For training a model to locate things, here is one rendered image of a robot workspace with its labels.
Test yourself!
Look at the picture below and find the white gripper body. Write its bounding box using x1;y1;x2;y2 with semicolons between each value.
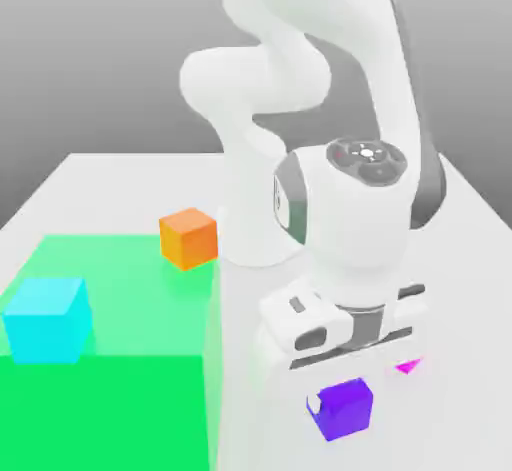
284;325;424;399

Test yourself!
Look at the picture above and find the small purple cube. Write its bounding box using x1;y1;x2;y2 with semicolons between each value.
305;376;376;443

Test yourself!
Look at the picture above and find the small magenta cube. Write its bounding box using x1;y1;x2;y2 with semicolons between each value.
393;357;422;376

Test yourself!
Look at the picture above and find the small orange cube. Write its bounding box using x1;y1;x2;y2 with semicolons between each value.
158;207;220;273

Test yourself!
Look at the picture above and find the small cyan cube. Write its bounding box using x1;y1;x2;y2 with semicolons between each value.
1;277;94;366

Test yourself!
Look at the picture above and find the large green box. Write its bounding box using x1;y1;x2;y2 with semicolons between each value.
0;233;222;471

